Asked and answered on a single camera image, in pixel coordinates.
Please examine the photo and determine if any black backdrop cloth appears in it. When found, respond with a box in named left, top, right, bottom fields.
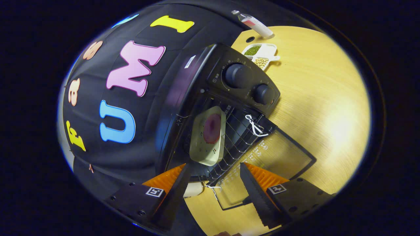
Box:
left=61, top=0, right=250, bottom=200

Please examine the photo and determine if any clear plastic bottle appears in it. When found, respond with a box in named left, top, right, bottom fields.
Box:
left=231, top=10, right=274, bottom=38

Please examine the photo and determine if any round pink ham slice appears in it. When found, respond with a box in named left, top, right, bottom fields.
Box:
left=203, top=113, right=221, bottom=144

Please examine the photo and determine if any black toaster oven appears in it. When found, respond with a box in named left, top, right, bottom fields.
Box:
left=154, top=43, right=317, bottom=211

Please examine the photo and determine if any wire oven rack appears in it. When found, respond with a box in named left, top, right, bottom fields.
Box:
left=184, top=98, right=269, bottom=184

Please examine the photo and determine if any white divided dish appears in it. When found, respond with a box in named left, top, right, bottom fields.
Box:
left=241, top=43, right=281, bottom=71

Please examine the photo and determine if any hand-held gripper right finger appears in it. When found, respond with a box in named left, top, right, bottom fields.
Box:
left=240, top=162, right=335, bottom=230

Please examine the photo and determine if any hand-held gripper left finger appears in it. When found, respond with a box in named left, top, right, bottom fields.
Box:
left=103, top=163, right=192, bottom=231

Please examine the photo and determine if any cream cherry print plate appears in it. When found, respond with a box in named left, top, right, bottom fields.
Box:
left=189, top=106, right=227, bottom=167

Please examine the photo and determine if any white bread toaster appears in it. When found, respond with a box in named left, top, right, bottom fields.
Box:
left=183, top=182, right=204, bottom=198

